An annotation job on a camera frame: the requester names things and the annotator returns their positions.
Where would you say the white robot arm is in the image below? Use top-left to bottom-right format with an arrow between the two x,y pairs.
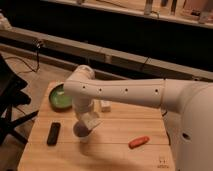
64,65 -> 213,171

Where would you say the orange carrot toy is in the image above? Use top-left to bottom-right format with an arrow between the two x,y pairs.
128,136 -> 150,149

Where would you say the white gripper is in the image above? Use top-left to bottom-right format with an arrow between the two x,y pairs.
73,112 -> 101,137

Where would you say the black cable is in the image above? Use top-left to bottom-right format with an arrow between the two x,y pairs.
3,39 -> 44,75

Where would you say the green bowl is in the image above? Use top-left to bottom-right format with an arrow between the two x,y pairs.
49,84 -> 72,110

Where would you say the white ceramic cup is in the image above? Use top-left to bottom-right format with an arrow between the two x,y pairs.
78,133 -> 90,143

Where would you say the black remote control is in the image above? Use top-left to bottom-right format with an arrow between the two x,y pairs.
47,122 -> 61,146

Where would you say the black office chair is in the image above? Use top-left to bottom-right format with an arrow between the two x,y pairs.
0,54 -> 38,145

